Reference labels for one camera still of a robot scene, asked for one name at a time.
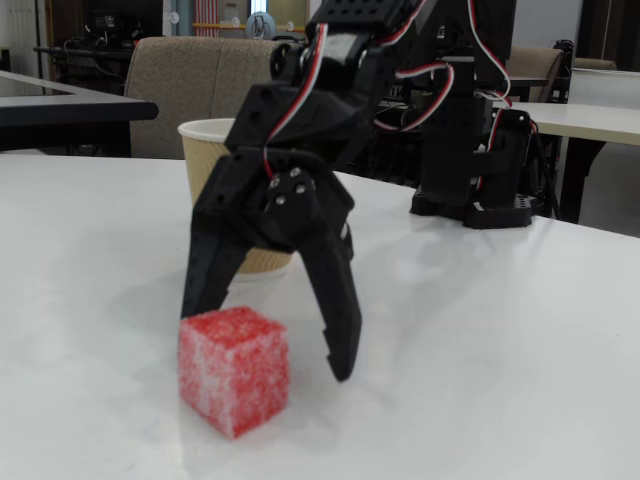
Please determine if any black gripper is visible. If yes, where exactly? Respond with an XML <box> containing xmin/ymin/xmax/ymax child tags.
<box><xmin>180</xmin><ymin>82</ymin><xmax>375</xmax><ymax>383</ymax></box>

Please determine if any red foam cube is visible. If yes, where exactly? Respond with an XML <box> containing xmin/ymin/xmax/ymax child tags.
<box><xmin>177</xmin><ymin>305</ymin><xmax>292</xmax><ymax>441</ymax></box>

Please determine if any beige paper cup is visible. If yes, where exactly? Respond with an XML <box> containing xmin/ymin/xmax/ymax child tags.
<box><xmin>177</xmin><ymin>117</ymin><xmax>297</xmax><ymax>278</ymax></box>

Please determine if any beige upholstered chair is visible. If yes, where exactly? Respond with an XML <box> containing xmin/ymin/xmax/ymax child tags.
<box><xmin>123</xmin><ymin>35</ymin><xmax>302</xmax><ymax>162</ymax></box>

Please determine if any blue round sign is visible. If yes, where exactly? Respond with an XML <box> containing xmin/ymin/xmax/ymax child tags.
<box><xmin>244</xmin><ymin>11</ymin><xmax>275</xmax><ymax>40</ymax></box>

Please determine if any dark table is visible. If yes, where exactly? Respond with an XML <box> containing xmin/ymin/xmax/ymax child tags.
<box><xmin>0</xmin><ymin>69</ymin><xmax>161</xmax><ymax>157</ymax></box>

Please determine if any dark cluttered desk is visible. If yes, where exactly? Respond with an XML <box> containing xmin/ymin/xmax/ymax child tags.
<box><xmin>32</xmin><ymin>33</ymin><xmax>137</xmax><ymax>85</ymax></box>

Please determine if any black monitor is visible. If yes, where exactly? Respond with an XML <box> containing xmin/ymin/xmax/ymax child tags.
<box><xmin>85</xmin><ymin>0</ymin><xmax>165</xmax><ymax>37</ymax></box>

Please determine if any white radiator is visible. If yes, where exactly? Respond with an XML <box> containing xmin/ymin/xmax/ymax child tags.
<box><xmin>6</xmin><ymin>0</ymin><xmax>42</xmax><ymax>78</ymax></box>

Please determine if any white table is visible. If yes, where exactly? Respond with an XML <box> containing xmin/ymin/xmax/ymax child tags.
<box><xmin>503</xmin><ymin>101</ymin><xmax>640</xmax><ymax>225</ymax></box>

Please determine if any red white black gripper cable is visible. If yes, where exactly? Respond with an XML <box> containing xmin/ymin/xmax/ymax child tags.
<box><xmin>261</xmin><ymin>21</ymin><xmax>330</xmax><ymax>182</ymax></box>

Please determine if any red white black arm cable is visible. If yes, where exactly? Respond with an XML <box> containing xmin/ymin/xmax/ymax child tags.
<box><xmin>373</xmin><ymin>60</ymin><xmax>457</xmax><ymax>134</ymax></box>

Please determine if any red white black shoulder cable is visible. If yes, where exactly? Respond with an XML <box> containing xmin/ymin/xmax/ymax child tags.
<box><xmin>465</xmin><ymin>0</ymin><xmax>514</xmax><ymax>109</ymax></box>

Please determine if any beige chair with dark frame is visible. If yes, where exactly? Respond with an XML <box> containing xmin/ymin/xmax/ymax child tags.
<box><xmin>508</xmin><ymin>46</ymin><xmax>567</xmax><ymax>104</ymax></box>

